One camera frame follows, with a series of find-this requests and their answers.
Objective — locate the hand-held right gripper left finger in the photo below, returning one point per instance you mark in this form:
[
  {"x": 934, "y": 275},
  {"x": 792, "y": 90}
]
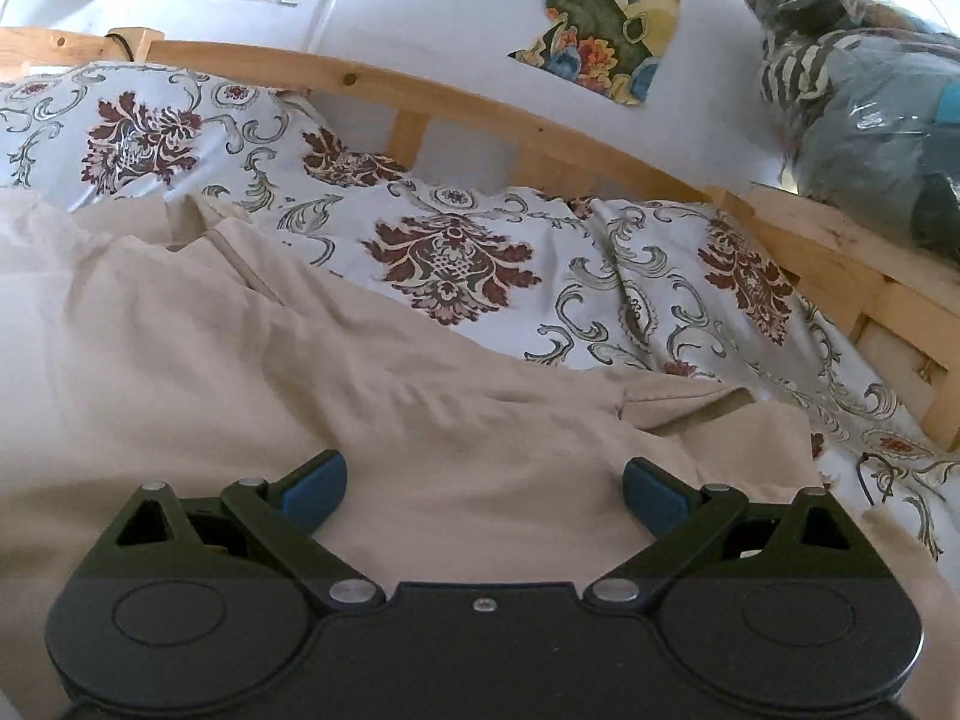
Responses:
[{"x": 315, "y": 493}]

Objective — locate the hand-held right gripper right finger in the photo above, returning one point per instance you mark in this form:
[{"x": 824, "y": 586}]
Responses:
[{"x": 651, "y": 501}]

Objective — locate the beige hooded jacket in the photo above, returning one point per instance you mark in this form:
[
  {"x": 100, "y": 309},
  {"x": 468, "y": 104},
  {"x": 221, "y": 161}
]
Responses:
[{"x": 315, "y": 360}]

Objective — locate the floral printed bedsheet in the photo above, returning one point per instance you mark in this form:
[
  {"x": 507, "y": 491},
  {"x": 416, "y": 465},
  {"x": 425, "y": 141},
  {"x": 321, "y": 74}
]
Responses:
[{"x": 517, "y": 270}]

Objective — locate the floral printed pillow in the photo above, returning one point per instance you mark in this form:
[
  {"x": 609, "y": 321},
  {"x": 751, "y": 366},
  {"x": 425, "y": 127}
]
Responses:
[{"x": 135, "y": 135}]

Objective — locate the plastic bag of plush toys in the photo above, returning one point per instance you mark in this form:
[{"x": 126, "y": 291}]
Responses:
[{"x": 862, "y": 127}]

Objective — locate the wooden bed frame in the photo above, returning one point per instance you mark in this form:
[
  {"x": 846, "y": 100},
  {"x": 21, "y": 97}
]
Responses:
[{"x": 465, "y": 101}]

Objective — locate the yellow and green wall poster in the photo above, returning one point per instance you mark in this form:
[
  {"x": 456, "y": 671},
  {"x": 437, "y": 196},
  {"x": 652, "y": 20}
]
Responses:
[{"x": 611, "y": 15}]

